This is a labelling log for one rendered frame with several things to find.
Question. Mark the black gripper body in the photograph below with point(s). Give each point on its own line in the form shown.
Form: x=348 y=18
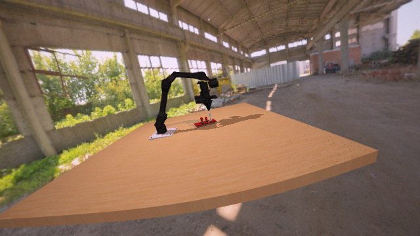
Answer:
x=205 y=96

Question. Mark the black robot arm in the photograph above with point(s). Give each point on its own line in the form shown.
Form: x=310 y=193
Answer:
x=165 y=86

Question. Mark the red circuit board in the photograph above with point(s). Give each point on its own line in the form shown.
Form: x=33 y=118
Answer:
x=204 y=122

